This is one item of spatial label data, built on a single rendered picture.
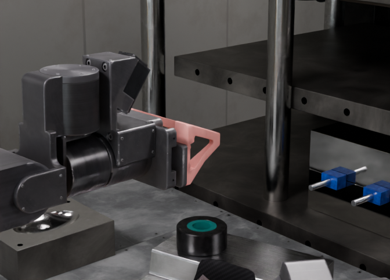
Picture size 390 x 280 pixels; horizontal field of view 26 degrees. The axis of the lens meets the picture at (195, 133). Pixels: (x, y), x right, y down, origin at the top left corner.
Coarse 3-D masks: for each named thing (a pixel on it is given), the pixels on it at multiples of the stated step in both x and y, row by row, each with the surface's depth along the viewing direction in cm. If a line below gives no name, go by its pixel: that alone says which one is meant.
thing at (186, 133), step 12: (180, 132) 88; (192, 132) 88; (204, 132) 91; (216, 132) 93; (180, 144) 88; (216, 144) 94; (180, 156) 88; (204, 156) 92; (180, 168) 88; (192, 168) 89; (180, 180) 88; (192, 180) 90
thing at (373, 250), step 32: (224, 128) 238; (256, 128) 238; (224, 160) 212; (256, 160) 212; (192, 192) 197; (224, 192) 191; (256, 192) 191; (288, 192) 191; (288, 224) 175; (320, 224) 174; (352, 224) 174; (352, 256) 163; (384, 256) 159
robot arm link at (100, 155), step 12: (60, 144) 80; (72, 144) 82; (84, 144) 83; (96, 144) 83; (60, 156) 81; (72, 156) 81; (84, 156) 82; (96, 156) 83; (108, 156) 84; (72, 168) 80; (84, 168) 81; (96, 168) 82; (108, 168) 84; (72, 180) 81; (84, 180) 82; (96, 180) 83; (108, 180) 84; (72, 192) 81; (84, 192) 83
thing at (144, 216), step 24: (96, 192) 187; (120, 192) 187; (144, 192) 187; (168, 192) 187; (120, 216) 174; (144, 216) 174; (168, 216) 174; (192, 216) 174; (216, 216) 174; (120, 240) 162; (144, 240) 162; (264, 240) 162; (288, 240) 162; (96, 264) 153; (120, 264) 153; (144, 264) 153; (336, 264) 153
